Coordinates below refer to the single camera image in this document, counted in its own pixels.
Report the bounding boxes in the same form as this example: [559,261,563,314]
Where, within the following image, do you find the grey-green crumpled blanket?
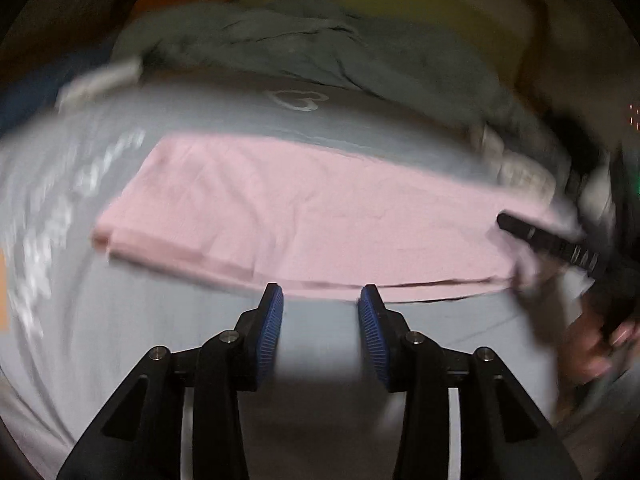
[112,0,571,181]

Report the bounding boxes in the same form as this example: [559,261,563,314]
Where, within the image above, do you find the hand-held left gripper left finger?
[57,282,285,480]

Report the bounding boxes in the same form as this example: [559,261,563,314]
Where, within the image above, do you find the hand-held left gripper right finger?
[357,284,583,480]

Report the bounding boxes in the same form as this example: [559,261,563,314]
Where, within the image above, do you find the person's right hand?
[562,305,640,385]

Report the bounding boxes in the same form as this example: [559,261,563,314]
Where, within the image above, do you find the white pillow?
[56,56,144,111]

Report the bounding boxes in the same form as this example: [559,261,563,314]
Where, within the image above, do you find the blue pillow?
[0,50,118,133]

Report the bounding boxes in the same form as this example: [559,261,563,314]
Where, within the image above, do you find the white rolled cloth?
[470,125,558,201]

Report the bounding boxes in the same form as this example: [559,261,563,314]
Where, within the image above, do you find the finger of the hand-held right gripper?
[497,212,601,277]

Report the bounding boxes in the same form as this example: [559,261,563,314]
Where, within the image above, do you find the grey printed bed sheet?
[0,67,601,480]

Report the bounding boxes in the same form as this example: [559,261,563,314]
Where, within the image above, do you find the pink printed t-shirt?
[91,132,586,303]

